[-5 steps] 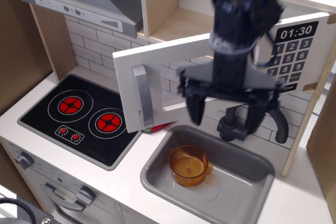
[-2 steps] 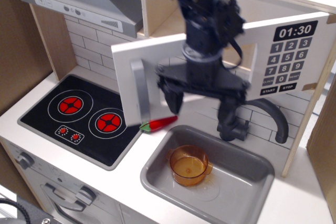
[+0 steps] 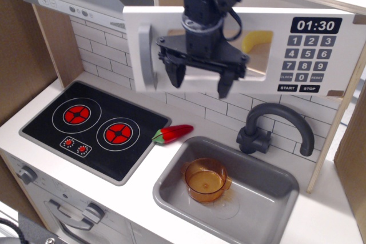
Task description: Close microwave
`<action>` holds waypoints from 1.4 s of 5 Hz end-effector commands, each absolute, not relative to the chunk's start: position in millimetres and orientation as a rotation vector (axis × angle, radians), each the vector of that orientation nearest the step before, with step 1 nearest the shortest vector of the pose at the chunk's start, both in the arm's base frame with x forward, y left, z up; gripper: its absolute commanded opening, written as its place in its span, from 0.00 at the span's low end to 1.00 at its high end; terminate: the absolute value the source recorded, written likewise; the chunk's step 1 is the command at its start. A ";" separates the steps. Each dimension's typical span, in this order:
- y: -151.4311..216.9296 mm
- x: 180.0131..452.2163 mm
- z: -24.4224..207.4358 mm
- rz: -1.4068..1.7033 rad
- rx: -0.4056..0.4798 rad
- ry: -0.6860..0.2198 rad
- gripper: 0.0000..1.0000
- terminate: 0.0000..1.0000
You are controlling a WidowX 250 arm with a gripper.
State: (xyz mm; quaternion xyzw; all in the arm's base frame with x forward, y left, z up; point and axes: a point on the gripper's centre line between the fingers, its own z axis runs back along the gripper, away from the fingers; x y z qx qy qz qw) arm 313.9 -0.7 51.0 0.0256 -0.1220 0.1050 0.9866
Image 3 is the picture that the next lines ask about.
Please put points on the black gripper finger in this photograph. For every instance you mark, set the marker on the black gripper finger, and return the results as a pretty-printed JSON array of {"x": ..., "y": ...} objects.
[
  {"x": 176, "y": 73},
  {"x": 225, "y": 83}
]

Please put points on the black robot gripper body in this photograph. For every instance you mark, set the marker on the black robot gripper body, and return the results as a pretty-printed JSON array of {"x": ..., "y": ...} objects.
[{"x": 204, "y": 47}]

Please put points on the white toy microwave door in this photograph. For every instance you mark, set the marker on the white toy microwave door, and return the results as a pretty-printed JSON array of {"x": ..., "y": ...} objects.
[{"x": 313, "y": 51}]

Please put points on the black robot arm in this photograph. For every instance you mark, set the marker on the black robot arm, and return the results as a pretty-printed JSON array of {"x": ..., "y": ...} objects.
[{"x": 209, "y": 11}]

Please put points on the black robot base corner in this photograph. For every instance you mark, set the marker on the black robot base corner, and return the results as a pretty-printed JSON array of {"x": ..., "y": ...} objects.
[{"x": 21, "y": 229}]

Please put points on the yellow toy banana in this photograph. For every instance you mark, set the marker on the yellow toy banana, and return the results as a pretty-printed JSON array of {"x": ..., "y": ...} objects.
[{"x": 254, "y": 38}]

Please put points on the red toy chili pepper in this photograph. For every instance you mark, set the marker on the red toy chili pepper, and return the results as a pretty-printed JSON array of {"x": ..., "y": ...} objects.
[{"x": 170, "y": 134}]

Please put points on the dark grey toy faucet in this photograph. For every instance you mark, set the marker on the dark grey toy faucet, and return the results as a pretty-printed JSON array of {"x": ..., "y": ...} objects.
[{"x": 252, "y": 138}]

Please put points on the black toy stove top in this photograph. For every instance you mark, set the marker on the black toy stove top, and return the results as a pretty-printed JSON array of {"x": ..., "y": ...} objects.
[{"x": 101, "y": 133}]

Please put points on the orange transparent plastic pot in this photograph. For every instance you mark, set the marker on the orange transparent plastic pot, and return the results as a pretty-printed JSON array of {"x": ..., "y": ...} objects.
[{"x": 206, "y": 179}]

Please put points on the wooden toy kitchen cabinet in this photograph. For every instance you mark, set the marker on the wooden toy kitchen cabinet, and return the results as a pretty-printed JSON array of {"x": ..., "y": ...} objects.
[{"x": 39, "y": 46}]

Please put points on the grey toy sink basin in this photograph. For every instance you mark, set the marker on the grey toy sink basin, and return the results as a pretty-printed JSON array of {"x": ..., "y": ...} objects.
[{"x": 256, "y": 207}]

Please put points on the grey toy oven door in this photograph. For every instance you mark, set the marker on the grey toy oven door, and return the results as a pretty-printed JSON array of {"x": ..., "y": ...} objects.
[{"x": 89, "y": 225}]

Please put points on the grey oven knob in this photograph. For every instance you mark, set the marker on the grey oven knob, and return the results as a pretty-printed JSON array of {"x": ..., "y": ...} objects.
[{"x": 27, "y": 175}]

